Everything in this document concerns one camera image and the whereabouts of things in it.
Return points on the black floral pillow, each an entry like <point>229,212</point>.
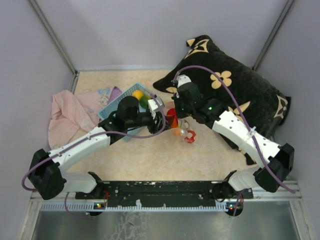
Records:
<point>218,76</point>

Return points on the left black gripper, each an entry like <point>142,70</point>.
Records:
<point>154,128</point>

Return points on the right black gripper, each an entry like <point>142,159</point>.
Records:
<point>176,98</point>

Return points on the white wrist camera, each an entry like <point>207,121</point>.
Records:
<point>155,105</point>
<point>180,80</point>

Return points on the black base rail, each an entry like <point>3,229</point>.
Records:
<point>160,193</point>

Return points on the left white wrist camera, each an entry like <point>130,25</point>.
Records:
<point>155,105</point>

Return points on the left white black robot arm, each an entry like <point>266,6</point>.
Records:
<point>48,171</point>

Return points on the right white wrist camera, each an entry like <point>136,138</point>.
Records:
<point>180,80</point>

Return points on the yellow lemon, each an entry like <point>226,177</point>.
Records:
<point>138,94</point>

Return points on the red apple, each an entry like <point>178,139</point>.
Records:
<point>171,112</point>

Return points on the clear dotted zip bag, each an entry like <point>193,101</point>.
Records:
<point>183,124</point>

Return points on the pink cloth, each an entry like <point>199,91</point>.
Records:
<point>72,112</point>

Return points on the orange fruit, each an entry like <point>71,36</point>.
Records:
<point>173,121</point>

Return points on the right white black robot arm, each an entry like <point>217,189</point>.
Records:
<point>274,161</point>

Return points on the green orange mango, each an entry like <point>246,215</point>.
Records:
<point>176,132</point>

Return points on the light blue plastic basket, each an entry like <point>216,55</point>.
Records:
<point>114,101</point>

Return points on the green yellow mango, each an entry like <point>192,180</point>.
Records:
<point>143,101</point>

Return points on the white slotted cable duct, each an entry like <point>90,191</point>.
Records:
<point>98,206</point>

